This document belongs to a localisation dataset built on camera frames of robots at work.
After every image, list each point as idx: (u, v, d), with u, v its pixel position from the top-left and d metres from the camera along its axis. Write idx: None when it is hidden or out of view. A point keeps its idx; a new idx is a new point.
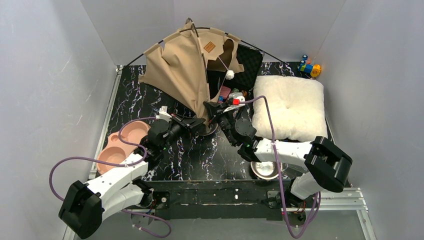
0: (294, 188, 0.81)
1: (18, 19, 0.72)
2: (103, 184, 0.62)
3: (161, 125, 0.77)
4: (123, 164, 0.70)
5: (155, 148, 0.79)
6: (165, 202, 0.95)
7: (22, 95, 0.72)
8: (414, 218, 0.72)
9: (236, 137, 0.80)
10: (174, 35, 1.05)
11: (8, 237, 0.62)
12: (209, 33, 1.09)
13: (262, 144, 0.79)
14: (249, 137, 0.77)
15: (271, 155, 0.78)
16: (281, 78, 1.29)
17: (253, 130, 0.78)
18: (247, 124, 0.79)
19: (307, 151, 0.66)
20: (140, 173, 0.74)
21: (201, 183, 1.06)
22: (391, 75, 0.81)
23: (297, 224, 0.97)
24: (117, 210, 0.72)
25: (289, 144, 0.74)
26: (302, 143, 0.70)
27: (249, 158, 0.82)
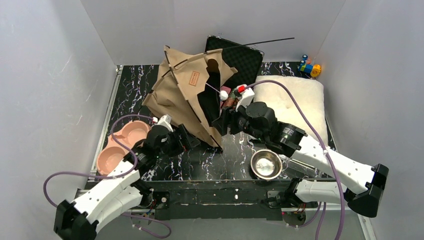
0: (302, 191, 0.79)
1: (18, 19, 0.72)
2: (89, 202, 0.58)
3: (161, 129, 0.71)
4: (111, 175, 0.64)
5: (150, 153, 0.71)
6: (165, 202, 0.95)
7: (21, 95, 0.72)
8: (414, 218, 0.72)
9: (255, 126, 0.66)
10: (159, 80, 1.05)
11: (9, 236, 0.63)
12: (190, 63, 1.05)
13: (308, 144, 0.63)
14: (266, 119, 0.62)
15: (311, 160, 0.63)
16: (281, 78, 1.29)
17: (270, 111, 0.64)
18: (262, 107, 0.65)
19: (370, 180, 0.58)
20: (132, 181, 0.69)
21: (201, 183, 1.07)
22: (391, 75, 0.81)
23: (297, 224, 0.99)
24: (117, 215, 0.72)
25: (341, 157, 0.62)
26: (361, 166, 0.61)
27: (281, 151, 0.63)
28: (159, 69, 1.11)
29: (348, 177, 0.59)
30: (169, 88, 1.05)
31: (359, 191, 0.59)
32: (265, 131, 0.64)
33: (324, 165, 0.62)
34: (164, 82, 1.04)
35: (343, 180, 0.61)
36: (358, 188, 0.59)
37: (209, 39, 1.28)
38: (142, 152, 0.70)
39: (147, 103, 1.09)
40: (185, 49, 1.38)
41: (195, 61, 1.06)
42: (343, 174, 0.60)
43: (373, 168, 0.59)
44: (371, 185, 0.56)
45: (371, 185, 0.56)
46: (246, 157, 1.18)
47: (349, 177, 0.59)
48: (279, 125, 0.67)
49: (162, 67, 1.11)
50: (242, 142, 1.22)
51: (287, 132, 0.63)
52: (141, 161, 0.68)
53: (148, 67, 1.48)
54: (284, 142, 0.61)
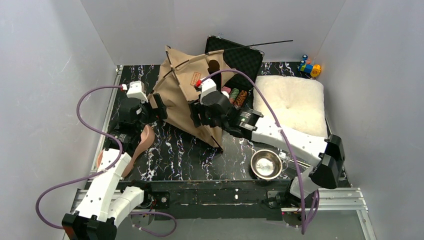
0: (293, 188, 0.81)
1: (17, 19, 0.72)
2: (93, 204, 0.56)
3: (132, 101, 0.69)
4: (101, 170, 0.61)
5: (130, 132, 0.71)
6: (165, 202, 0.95)
7: (21, 95, 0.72)
8: (414, 218, 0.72)
9: (213, 114, 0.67)
10: (159, 81, 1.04)
11: (9, 236, 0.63)
12: (191, 64, 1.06)
13: (264, 124, 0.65)
14: (221, 106, 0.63)
15: (269, 140, 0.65)
16: (281, 78, 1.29)
17: (225, 98, 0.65)
18: (214, 95, 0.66)
19: (322, 149, 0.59)
20: (125, 166, 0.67)
21: (201, 183, 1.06)
22: (391, 75, 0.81)
23: (297, 224, 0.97)
24: (127, 212, 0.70)
25: (297, 133, 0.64)
26: (315, 138, 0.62)
27: (240, 134, 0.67)
28: (160, 69, 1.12)
29: (303, 149, 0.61)
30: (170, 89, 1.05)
31: (315, 162, 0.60)
32: (222, 117, 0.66)
33: (281, 142, 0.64)
34: (165, 83, 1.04)
35: (301, 154, 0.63)
36: (314, 160, 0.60)
37: (210, 39, 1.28)
38: (122, 132, 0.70)
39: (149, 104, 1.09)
40: (185, 49, 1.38)
41: (196, 62, 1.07)
42: (298, 147, 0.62)
43: (325, 139, 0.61)
44: (324, 154, 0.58)
45: (323, 154, 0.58)
46: (246, 157, 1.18)
47: (303, 150, 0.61)
48: (237, 110, 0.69)
49: (163, 68, 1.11)
50: (242, 142, 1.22)
51: (244, 117, 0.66)
52: (125, 141, 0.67)
53: (148, 67, 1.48)
54: (242, 127, 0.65)
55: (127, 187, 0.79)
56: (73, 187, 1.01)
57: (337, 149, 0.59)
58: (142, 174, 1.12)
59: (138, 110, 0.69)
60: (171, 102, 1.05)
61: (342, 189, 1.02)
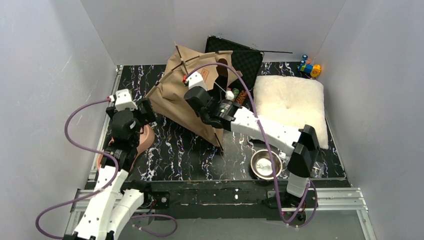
0: (289, 189, 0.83)
1: (17, 18, 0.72)
2: (91, 225, 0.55)
3: (123, 116, 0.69)
4: (97, 189, 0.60)
5: (125, 147, 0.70)
6: (165, 202, 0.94)
7: (21, 95, 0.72)
8: (414, 218, 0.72)
9: (194, 107, 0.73)
10: (168, 73, 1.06)
11: (8, 236, 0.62)
12: (200, 60, 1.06)
13: (242, 115, 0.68)
14: (198, 98, 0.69)
15: (246, 130, 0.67)
16: (280, 78, 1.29)
17: (203, 91, 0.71)
18: (195, 89, 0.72)
19: (296, 139, 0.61)
20: (122, 182, 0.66)
21: (201, 183, 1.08)
22: (391, 75, 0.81)
23: (297, 224, 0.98)
24: (128, 220, 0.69)
25: (272, 123, 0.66)
26: (290, 128, 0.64)
27: (220, 125, 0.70)
28: (169, 63, 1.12)
29: (278, 139, 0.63)
30: (177, 83, 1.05)
31: (289, 151, 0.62)
32: (202, 109, 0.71)
33: (257, 133, 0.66)
34: (173, 76, 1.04)
35: (276, 143, 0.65)
36: (288, 149, 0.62)
37: (210, 39, 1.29)
38: (117, 149, 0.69)
39: (153, 96, 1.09)
40: None
41: (205, 59, 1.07)
42: (273, 137, 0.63)
43: (299, 129, 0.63)
44: (297, 143, 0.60)
45: (296, 143, 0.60)
46: (246, 157, 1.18)
47: (278, 139, 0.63)
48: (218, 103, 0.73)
49: (172, 62, 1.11)
50: (242, 142, 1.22)
51: (224, 108, 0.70)
52: (120, 158, 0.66)
53: (148, 67, 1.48)
54: (222, 117, 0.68)
55: (127, 189, 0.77)
56: (73, 188, 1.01)
57: (310, 138, 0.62)
58: (142, 174, 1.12)
59: (131, 124, 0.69)
60: (176, 95, 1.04)
61: (342, 189, 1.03)
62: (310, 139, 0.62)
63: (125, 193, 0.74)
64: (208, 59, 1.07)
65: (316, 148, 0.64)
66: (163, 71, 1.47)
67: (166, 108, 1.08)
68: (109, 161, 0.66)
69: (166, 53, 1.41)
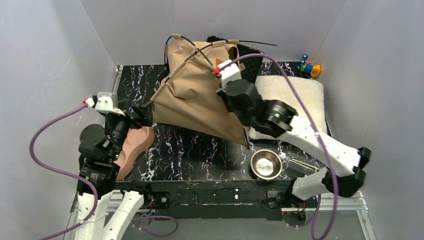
0: (296, 189, 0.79)
1: (17, 18, 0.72)
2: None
3: (92, 134, 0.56)
4: (80, 221, 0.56)
5: (104, 167, 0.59)
6: (165, 202, 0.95)
7: (21, 95, 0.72)
8: (414, 219, 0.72)
9: (238, 107, 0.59)
10: (178, 67, 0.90)
11: (8, 237, 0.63)
12: (213, 49, 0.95)
13: (299, 124, 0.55)
14: (249, 96, 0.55)
15: (298, 142, 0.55)
16: (281, 78, 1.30)
17: (252, 88, 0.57)
18: (241, 84, 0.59)
19: (355, 163, 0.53)
20: (105, 204, 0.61)
21: (201, 183, 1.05)
22: (391, 74, 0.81)
23: (297, 224, 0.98)
24: (129, 224, 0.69)
25: (330, 139, 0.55)
26: (348, 148, 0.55)
27: (270, 131, 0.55)
28: (173, 57, 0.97)
29: (337, 160, 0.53)
30: (193, 77, 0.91)
31: (343, 174, 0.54)
32: (248, 110, 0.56)
33: (312, 148, 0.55)
34: (186, 68, 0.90)
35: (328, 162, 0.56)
36: (344, 172, 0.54)
37: (210, 38, 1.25)
38: (94, 171, 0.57)
39: (164, 98, 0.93)
40: None
41: (218, 47, 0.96)
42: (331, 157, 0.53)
43: (358, 151, 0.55)
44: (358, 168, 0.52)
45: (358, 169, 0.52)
46: (246, 157, 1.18)
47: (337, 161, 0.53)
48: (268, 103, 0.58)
49: (177, 54, 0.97)
50: None
51: (277, 111, 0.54)
52: (98, 182, 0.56)
53: (148, 67, 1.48)
54: (275, 123, 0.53)
55: (125, 193, 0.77)
56: (73, 188, 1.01)
57: (366, 162, 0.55)
58: (142, 174, 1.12)
59: (105, 142, 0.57)
60: (194, 90, 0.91)
61: None
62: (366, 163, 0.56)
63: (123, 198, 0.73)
64: (220, 47, 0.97)
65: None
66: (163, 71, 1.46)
67: (182, 109, 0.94)
68: (85, 186, 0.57)
69: None
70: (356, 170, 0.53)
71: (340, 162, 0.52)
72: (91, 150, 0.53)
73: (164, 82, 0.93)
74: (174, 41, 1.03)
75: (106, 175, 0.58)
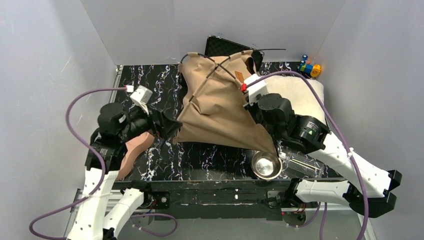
0: (302, 192, 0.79)
1: (17, 19, 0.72)
2: (83, 232, 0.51)
3: (112, 109, 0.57)
4: (85, 194, 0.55)
5: (114, 143, 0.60)
6: (165, 202, 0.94)
7: (21, 95, 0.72)
8: (414, 218, 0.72)
9: (269, 121, 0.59)
10: (200, 85, 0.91)
11: (8, 236, 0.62)
12: (231, 63, 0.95)
13: (331, 143, 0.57)
14: (282, 112, 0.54)
15: (330, 161, 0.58)
16: (281, 78, 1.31)
17: (287, 102, 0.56)
18: (275, 98, 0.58)
19: (386, 186, 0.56)
20: (112, 184, 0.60)
21: (201, 183, 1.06)
22: (391, 75, 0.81)
23: (297, 224, 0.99)
24: (127, 219, 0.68)
25: (362, 161, 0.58)
26: (380, 171, 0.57)
27: (302, 147, 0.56)
28: (192, 75, 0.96)
29: (368, 182, 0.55)
30: (216, 92, 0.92)
31: (373, 195, 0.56)
32: (281, 125, 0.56)
33: (344, 168, 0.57)
34: (209, 85, 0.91)
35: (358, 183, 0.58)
36: (373, 194, 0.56)
37: (209, 39, 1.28)
38: (103, 147, 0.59)
39: (192, 117, 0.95)
40: (185, 50, 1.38)
41: (235, 60, 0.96)
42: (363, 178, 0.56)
43: (389, 174, 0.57)
44: (389, 192, 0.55)
45: (388, 193, 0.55)
46: (246, 157, 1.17)
47: (368, 183, 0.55)
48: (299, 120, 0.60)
49: (196, 71, 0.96)
50: None
51: (311, 128, 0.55)
52: (107, 158, 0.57)
53: (148, 67, 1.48)
54: (307, 139, 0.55)
55: (126, 189, 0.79)
56: (73, 188, 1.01)
57: (395, 185, 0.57)
58: (142, 174, 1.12)
59: (122, 118, 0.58)
60: (219, 106, 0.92)
61: None
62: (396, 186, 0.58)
63: (124, 193, 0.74)
64: (236, 60, 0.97)
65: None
66: (163, 70, 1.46)
67: (210, 126, 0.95)
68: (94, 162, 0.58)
69: (166, 53, 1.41)
70: (386, 193, 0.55)
71: (371, 184, 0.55)
72: (108, 123, 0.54)
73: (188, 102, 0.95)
74: (190, 58, 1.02)
75: (115, 152, 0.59)
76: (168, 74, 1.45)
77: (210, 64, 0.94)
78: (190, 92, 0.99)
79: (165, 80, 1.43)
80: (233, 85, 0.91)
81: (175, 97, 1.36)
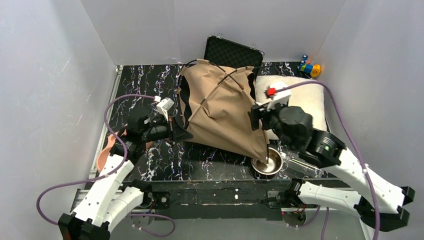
0: (305, 194, 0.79)
1: (18, 19, 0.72)
2: (90, 207, 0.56)
3: (141, 111, 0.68)
4: (103, 174, 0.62)
5: (136, 139, 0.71)
6: (165, 202, 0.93)
7: (21, 95, 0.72)
8: (415, 219, 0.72)
9: (287, 132, 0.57)
10: (212, 90, 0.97)
11: (8, 237, 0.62)
12: (237, 74, 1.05)
13: (348, 159, 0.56)
14: (305, 128, 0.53)
15: (345, 176, 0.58)
16: (281, 78, 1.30)
17: (308, 118, 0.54)
18: (298, 113, 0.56)
19: (401, 203, 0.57)
20: (126, 174, 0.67)
21: (201, 183, 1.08)
22: (391, 75, 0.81)
23: (297, 224, 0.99)
24: (124, 216, 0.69)
25: (376, 177, 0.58)
26: (393, 187, 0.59)
27: (317, 161, 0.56)
28: (202, 79, 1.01)
29: (382, 198, 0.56)
30: (224, 99, 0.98)
31: (386, 211, 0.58)
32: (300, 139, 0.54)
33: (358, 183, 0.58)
34: (219, 91, 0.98)
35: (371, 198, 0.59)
36: (387, 210, 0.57)
37: (209, 39, 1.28)
38: (127, 140, 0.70)
39: (199, 119, 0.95)
40: (185, 50, 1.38)
41: (240, 73, 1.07)
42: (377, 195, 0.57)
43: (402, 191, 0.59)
44: (402, 209, 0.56)
45: (402, 210, 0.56)
46: (246, 157, 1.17)
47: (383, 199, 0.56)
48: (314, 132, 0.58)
49: (205, 77, 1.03)
50: None
51: (327, 144, 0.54)
52: (130, 149, 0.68)
53: (148, 67, 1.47)
54: (324, 155, 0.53)
55: (127, 187, 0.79)
56: (73, 188, 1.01)
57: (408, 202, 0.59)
58: (142, 174, 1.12)
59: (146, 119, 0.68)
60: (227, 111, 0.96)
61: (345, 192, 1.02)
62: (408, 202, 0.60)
63: (126, 188, 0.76)
64: (241, 73, 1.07)
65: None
66: (163, 71, 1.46)
67: (216, 129, 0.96)
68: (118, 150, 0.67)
69: (166, 53, 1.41)
70: (400, 209, 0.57)
71: (386, 201, 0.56)
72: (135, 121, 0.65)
73: (197, 104, 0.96)
74: (198, 65, 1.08)
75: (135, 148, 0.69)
76: (168, 74, 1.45)
77: (220, 73, 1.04)
78: (197, 96, 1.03)
79: (165, 80, 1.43)
80: (239, 95, 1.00)
81: (175, 97, 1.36)
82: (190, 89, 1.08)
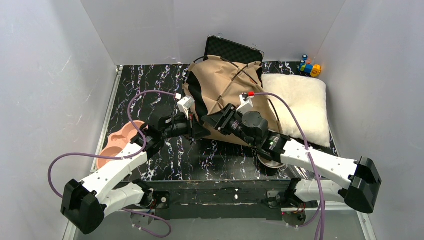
0: (300, 191, 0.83)
1: (18, 19, 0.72)
2: (98, 181, 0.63)
3: None
4: (120, 156, 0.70)
5: (156, 136, 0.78)
6: (165, 202, 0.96)
7: (21, 95, 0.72)
8: (416, 219, 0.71)
9: (250, 133, 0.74)
10: (226, 85, 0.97)
11: (8, 237, 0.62)
12: (248, 70, 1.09)
13: (291, 147, 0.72)
14: (261, 130, 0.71)
15: (297, 162, 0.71)
16: (283, 76, 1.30)
17: (264, 122, 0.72)
18: (256, 117, 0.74)
19: (352, 172, 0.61)
20: (138, 164, 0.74)
21: (201, 183, 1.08)
22: (391, 75, 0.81)
23: (297, 224, 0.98)
24: (120, 207, 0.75)
25: (325, 156, 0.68)
26: (344, 160, 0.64)
27: (270, 157, 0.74)
28: (215, 75, 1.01)
29: (332, 172, 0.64)
30: (238, 93, 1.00)
31: (345, 184, 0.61)
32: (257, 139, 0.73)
33: (309, 164, 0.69)
34: (234, 86, 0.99)
35: (331, 177, 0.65)
36: (344, 182, 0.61)
37: (209, 39, 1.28)
38: (148, 135, 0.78)
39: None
40: (185, 50, 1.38)
41: (250, 68, 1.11)
42: (327, 170, 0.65)
43: (356, 162, 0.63)
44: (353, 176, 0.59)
45: (353, 177, 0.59)
46: (246, 157, 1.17)
47: (333, 172, 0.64)
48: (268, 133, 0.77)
49: (218, 73, 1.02)
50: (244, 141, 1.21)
51: (275, 140, 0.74)
52: (149, 143, 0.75)
53: (148, 67, 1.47)
54: (273, 149, 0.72)
55: (130, 183, 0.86)
56: None
57: (368, 171, 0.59)
58: (142, 174, 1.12)
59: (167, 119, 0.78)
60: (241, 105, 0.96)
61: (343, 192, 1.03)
62: (371, 173, 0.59)
63: (129, 183, 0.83)
64: (251, 69, 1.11)
65: (378, 182, 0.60)
66: (163, 70, 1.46)
67: None
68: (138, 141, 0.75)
69: (165, 53, 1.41)
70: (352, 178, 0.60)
71: (335, 173, 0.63)
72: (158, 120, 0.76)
73: (212, 100, 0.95)
74: (209, 61, 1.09)
75: (153, 145, 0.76)
76: (168, 74, 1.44)
77: (233, 68, 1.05)
78: (209, 93, 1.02)
79: (165, 80, 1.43)
80: (252, 89, 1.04)
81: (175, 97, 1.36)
82: (200, 86, 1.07)
